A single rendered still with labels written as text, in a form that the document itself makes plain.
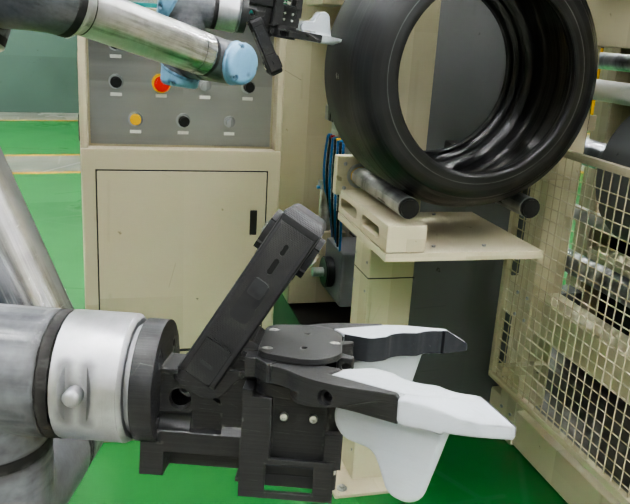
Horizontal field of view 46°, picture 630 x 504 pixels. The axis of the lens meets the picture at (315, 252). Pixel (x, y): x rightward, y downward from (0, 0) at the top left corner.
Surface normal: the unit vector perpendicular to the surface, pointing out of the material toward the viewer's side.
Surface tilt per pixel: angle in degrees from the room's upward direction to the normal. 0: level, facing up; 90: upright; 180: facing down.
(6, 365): 61
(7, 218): 70
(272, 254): 81
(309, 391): 83
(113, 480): 0
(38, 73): 90
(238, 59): 90
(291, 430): 82
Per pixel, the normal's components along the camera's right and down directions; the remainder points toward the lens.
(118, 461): 0.06, -0.96
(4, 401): -0.05, 0.31
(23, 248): 0.83, -0.14
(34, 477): 0.92, 0.16
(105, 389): -0.03, 0.00
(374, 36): -0.51, 0.02
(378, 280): 0.25, 0.29
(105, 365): 0.00, -0.34
